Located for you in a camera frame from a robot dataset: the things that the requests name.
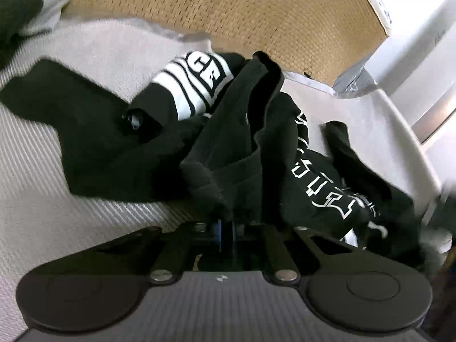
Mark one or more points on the woven tan mattress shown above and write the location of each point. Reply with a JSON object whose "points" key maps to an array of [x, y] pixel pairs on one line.
{"points": [[249, 14]]}

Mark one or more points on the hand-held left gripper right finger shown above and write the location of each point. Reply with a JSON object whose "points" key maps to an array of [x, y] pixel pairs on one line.
{"points": [[238, 238]]}

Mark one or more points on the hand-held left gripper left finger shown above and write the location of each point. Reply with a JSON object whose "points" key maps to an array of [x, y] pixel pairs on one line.
{"points": [[216, 238]]}

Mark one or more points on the folded black garment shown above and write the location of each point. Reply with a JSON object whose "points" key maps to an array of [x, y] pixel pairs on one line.
{"points": [[14, 17]]}

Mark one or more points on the black white printed t-shirt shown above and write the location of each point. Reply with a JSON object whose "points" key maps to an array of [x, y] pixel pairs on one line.
{"points": [[124, 164]]}

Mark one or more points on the folded grey garment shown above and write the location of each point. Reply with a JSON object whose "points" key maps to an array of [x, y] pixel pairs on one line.
{"points": [[53, 0]]}

